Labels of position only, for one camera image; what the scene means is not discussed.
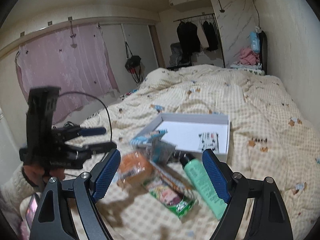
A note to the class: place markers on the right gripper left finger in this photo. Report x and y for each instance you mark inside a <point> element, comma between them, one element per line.
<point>103,173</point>

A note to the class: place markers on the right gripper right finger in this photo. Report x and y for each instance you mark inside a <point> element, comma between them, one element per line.
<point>219,174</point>

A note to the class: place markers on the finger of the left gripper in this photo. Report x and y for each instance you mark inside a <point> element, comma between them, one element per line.
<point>87,132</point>
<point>102,148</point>

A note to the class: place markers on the mint green tube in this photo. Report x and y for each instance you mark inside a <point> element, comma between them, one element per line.
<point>197,174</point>

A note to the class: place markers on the brown bread bun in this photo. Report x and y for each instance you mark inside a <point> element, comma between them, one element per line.
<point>134,169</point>

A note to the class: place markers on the brown orange biscuit box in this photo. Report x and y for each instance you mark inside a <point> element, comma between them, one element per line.
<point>173,181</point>

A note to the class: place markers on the black white tissue pack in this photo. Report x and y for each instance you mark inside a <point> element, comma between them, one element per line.
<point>209,140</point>

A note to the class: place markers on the green snack packet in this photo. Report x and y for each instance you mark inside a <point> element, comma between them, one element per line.
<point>174,200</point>

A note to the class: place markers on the dark clear snack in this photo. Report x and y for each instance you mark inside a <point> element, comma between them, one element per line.
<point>160,152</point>

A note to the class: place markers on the blue cartoon girl candy packet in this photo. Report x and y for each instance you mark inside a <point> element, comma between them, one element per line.
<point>147,139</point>

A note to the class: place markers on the left hand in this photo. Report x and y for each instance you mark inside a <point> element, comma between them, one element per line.
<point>36,176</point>

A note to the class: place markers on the white shallow cardboard box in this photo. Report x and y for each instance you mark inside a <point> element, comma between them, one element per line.
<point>183,130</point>

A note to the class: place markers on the cream checkered bed quilt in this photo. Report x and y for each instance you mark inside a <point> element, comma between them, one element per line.
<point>260,132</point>

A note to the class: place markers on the pink lace curtain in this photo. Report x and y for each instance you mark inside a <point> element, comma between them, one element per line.
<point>77,62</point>

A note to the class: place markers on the black hanging bag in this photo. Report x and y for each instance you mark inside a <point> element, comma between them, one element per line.
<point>133,65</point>

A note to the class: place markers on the black hanging clothes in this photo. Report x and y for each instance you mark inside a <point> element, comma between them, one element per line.
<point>189,51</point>

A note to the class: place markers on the pink clothes pile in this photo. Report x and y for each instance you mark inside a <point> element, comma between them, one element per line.
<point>248,57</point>

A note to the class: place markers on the light blue wipes pack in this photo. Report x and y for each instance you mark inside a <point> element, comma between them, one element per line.
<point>255,42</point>

